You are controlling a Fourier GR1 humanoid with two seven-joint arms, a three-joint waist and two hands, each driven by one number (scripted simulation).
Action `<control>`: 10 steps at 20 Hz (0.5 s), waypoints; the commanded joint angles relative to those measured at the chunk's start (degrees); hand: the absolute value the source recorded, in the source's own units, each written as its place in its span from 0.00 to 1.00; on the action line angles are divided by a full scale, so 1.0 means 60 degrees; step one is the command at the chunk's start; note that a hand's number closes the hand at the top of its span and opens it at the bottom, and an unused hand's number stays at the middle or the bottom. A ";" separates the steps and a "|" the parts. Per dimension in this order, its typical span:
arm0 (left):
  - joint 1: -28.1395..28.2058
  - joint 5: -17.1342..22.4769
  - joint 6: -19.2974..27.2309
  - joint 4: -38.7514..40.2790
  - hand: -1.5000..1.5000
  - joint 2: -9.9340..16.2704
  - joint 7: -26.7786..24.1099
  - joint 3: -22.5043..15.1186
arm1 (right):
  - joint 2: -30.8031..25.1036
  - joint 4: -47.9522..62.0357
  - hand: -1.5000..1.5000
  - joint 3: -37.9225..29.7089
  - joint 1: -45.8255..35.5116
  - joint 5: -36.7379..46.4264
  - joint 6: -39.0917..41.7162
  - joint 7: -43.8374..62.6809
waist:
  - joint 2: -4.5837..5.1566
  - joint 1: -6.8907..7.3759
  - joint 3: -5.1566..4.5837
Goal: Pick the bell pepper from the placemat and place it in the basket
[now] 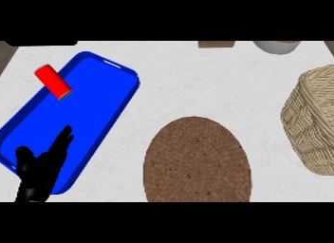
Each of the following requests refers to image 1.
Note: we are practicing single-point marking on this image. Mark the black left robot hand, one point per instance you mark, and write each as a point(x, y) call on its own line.
point(35, 171)

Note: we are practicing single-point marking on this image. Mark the brown round woven placemat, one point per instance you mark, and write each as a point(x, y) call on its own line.
point(196, 159)

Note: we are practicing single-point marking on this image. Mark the tan wicker basket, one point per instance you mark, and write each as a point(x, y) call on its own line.
point(316, 123)

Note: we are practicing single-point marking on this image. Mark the blue rectangular tray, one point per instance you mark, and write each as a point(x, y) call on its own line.
point(75, 120)

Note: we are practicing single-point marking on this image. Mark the red can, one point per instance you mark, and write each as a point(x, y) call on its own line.
point(52, 81)

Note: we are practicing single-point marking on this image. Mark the black appliance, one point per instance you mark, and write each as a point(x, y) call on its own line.
point(41, 42)

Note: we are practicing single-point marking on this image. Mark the brown wooden block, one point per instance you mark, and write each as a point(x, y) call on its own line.
point(215, 44)

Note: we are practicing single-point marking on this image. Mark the grey round pot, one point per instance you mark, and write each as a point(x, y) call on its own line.
point(276, 46)

